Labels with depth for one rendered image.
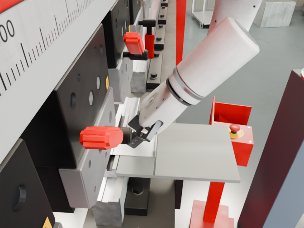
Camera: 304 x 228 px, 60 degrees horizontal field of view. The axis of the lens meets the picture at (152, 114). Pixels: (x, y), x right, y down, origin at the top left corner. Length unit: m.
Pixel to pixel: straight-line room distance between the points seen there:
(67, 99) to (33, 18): 0.07
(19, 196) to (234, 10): 0.49
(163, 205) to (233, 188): 1.23
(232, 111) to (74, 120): 0.98
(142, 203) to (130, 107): 0.30
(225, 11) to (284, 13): 4.31
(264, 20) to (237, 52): 4.28
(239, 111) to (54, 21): 1.03
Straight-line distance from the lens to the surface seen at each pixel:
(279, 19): 4.86
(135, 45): 0.37
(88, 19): 0.28
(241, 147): 1.03
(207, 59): 0.48
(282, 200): 1.31
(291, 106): 1.09
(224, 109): 1.16
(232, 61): 0.48
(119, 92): 0.43
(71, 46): 0.23
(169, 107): 0.51
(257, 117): 2.52
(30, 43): 0.17
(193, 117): 2.37
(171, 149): 0.63
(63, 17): 0.22
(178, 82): 0.50
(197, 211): 1.59
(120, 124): 0.71
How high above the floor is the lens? 1.44
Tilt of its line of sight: 37 degrees down
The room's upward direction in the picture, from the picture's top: straight up
